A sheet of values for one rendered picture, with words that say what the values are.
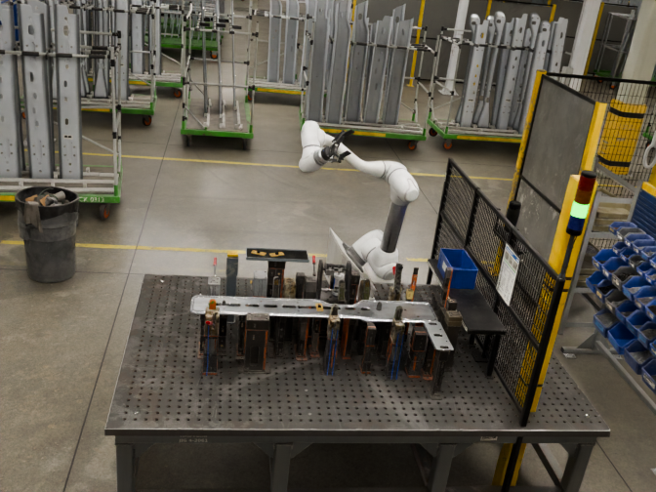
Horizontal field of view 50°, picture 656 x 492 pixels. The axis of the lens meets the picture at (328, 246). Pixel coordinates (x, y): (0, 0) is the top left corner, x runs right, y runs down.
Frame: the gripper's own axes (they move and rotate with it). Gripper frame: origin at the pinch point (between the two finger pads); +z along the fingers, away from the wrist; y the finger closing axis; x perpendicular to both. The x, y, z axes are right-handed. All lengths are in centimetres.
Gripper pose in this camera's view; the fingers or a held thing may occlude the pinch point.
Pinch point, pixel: (349, 142)
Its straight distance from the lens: 382.4
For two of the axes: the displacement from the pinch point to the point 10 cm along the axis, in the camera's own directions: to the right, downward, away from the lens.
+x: -7.6, -3.7, -5.3
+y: -1.5, 9.0, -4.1
